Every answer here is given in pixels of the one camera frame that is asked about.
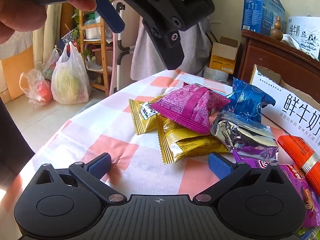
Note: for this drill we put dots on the pink checked tablecloth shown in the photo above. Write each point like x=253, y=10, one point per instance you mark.
x=140, y=170

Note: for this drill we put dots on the shiny blue snack packet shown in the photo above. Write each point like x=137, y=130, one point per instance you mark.
x=247, y=100

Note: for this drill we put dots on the white tube frame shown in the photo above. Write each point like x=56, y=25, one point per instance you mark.
x=120, y=37

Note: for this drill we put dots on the person's left hand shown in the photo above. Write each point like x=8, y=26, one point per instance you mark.
x=20, y=17

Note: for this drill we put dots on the white plastic bag with cabbage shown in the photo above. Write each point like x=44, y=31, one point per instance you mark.
x=70, y=80

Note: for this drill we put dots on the silver foil snack packet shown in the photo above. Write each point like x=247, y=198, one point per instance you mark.
x=247, y=135

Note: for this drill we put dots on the clear plastic bag red contents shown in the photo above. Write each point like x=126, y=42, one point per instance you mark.
x=37, y=90

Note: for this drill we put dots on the wooden gourd ornament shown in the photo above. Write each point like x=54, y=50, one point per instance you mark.
x=277, y=31

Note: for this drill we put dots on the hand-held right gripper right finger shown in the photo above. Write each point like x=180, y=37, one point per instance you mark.
x=221, y=167

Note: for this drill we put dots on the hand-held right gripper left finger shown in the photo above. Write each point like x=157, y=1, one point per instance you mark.
x=98, y=167

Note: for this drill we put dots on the white plastic container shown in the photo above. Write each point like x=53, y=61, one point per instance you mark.
x=92, y=31

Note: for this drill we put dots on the white cow print carton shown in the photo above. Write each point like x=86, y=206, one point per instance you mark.
x=305, y=30

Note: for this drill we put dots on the blue gift carton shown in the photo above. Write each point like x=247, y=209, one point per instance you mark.
x=255, y=10

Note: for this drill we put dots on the brown wooden nightstand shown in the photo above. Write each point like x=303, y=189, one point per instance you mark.
x=270, y=57

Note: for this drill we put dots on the small yellow cardboard box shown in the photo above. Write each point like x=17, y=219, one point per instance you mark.
x=222, y=55

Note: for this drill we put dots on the dark cloth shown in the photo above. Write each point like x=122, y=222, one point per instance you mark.
x=12, y=142

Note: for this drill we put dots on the checked grey cloth cover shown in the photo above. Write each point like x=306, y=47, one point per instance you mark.
x=150, y=55

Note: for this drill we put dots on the small yellow snack packet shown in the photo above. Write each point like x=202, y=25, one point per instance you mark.
x=142, y=120

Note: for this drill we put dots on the large yellow snack packet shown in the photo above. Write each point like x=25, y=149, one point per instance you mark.
x=185, y=145

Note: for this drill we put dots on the wooden rack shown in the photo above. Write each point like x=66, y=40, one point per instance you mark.
x=103, y=55

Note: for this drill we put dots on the purple snack packet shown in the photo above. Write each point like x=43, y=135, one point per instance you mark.
x=297, y=180

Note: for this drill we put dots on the magenta snack packet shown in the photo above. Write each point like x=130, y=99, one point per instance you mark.
x=185, y=105

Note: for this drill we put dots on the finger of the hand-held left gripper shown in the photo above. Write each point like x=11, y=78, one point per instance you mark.
x=170, y=52
x=111, y=17

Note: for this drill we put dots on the orange snack packet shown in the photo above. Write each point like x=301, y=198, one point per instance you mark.
x=295, y=147

